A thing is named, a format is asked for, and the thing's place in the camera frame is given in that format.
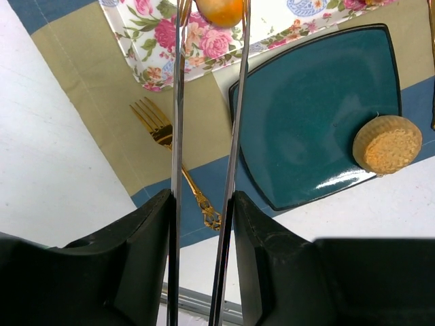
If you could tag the teal square plate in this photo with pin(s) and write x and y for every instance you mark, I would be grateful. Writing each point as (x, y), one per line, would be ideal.
(303, 108)

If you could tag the gold fork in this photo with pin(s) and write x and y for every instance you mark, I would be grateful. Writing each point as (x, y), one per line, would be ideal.
(161, 130)

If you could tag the small striped croissant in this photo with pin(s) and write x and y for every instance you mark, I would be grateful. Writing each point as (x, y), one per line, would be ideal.
(222, 13)

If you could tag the blue and beige placemat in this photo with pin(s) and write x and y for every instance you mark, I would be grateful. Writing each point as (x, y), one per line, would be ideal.
(82, 54)

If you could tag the aluminium table frame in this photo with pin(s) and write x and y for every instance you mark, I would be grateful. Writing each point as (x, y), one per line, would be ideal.
(199, 304)

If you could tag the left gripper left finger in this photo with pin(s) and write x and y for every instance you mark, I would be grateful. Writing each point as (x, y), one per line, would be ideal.
(110, 277)

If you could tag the floral rectangular tray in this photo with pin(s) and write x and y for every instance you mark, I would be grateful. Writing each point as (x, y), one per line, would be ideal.
(145, 31)

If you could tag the round orange bun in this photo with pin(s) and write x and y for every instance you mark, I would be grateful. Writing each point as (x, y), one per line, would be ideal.
(387, 144)

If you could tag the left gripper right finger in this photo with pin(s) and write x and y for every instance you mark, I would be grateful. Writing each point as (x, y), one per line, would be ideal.
(287, 280)

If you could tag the metal tongs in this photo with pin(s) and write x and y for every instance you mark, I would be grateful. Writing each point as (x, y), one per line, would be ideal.
(219, 283)

